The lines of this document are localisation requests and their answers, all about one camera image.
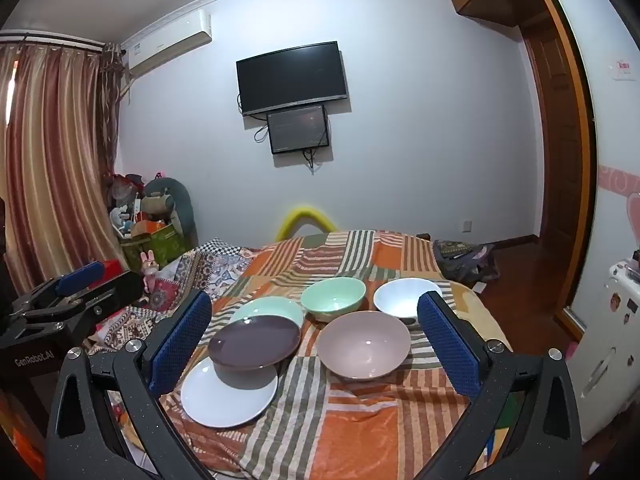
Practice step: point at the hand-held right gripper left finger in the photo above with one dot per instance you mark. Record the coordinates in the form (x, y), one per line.
(182, 345)

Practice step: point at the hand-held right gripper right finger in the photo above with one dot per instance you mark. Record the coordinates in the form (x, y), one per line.
(450, 345)

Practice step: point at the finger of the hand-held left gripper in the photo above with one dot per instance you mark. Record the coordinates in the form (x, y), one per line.
(80, 275)
(120, 287)

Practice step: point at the white bowl with black dots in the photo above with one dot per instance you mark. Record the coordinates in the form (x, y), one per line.
(400, 297)

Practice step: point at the dark purple plate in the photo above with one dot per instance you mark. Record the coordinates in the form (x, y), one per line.
(255, 342)

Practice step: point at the white plate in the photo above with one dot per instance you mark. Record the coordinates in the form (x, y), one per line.
(225, 405)

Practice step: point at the pink bowl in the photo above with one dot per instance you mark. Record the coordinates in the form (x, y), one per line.
(362, 345)

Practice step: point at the mint green plate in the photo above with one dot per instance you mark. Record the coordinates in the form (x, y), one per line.
(270, 306)

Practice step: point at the mint green bowl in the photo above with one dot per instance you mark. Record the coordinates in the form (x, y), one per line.
(332, 297)

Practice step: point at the red box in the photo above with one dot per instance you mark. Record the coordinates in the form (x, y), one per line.
(115, 268)

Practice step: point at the pink bunny toy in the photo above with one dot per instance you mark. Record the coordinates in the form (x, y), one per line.
(148, 265)

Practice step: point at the colourful fleece blanket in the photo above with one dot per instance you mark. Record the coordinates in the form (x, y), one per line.
(480, 310)

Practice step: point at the green storage box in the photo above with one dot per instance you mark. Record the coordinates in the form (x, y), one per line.
(160, 245)

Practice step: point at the white paper scrap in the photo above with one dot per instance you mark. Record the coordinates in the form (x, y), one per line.
(478, 287)

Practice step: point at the dark backpack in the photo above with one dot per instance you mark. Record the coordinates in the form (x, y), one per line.
(462, 260)

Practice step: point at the patterned bed sheet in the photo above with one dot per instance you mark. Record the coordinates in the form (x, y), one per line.
(225, 270)

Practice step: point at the pile of toys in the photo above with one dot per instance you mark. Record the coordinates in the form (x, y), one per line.
(125, 195)

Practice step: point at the grey plush pillow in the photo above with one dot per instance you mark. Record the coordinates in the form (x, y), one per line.
(182, 205)

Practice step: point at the striped brown curtain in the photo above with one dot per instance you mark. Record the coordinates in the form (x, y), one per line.
(55, 160)

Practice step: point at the striped patchwork blanket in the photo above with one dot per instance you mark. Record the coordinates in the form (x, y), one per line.
(350, 410)

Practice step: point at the curtain rod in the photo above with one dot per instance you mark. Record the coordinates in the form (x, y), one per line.
(50, 39)

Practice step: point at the small black monitor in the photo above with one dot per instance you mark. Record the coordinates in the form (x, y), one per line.
(297, 127)

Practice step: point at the white air conditioner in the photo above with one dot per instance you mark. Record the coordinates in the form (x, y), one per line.
(165, 42)

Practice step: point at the wall socket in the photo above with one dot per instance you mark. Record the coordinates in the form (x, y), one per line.
(465, 225)

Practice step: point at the pink wall sticker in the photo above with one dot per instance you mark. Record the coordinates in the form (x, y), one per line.
(620, 180)

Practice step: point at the black wall television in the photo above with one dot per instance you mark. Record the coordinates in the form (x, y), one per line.
(292, 77)

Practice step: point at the wall switch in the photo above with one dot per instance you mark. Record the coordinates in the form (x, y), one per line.
(622, 71)

